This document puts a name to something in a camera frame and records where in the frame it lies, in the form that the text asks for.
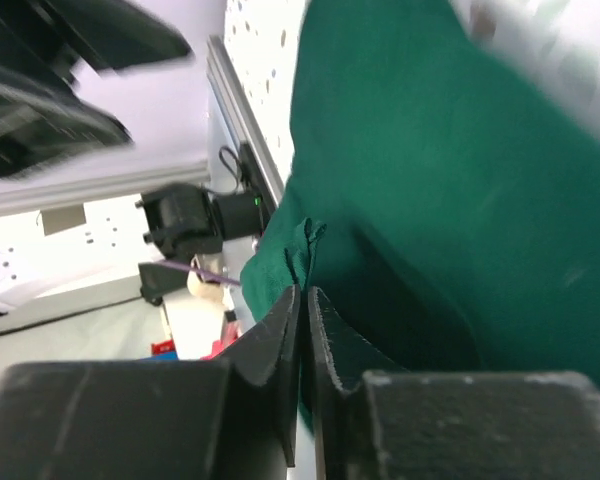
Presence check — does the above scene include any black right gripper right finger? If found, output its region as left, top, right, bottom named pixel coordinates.
left=307, top=288, right=600, bottom=479

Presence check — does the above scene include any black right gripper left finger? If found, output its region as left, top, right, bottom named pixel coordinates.
left=0, top=286, right=301, bottom=479

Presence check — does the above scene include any green surgical drape cloth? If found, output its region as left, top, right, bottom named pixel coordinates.
left=239, top=0, right=600, bottom=431

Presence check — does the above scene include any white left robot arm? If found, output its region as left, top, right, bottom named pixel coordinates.
left=0, top=1, right=229, bottom=320

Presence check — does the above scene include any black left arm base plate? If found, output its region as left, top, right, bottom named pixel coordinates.
left=213, top=142, right=272, bottom=241

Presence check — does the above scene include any aluminium rail frame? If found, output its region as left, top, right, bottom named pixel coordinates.
left=0, top=36, right=284, bottom=217

